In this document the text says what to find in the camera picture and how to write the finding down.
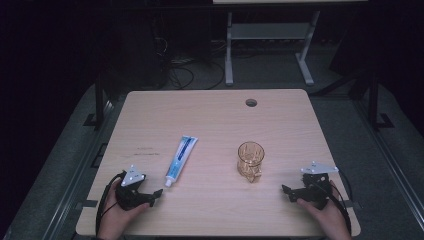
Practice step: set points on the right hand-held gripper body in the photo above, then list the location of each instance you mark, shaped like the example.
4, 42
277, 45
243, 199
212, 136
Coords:
315, 190

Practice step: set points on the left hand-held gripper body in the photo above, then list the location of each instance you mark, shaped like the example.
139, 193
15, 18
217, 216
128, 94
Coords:
128, 195

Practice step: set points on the blue white toothpaste tube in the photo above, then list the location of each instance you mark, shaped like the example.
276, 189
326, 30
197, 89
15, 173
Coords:
180, 160

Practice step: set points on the amber glass cup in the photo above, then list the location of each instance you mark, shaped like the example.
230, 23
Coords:
250, 161

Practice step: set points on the person's left hand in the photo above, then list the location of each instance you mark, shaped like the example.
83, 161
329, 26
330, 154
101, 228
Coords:
115, 216

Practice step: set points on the person's right hand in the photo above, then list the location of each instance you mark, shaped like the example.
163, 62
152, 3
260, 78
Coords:
328, 220

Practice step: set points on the black metal stand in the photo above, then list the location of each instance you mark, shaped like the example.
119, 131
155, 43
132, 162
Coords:
99, 103
375, 103

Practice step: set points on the white metal table frame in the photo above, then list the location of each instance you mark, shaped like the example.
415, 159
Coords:
266, 31

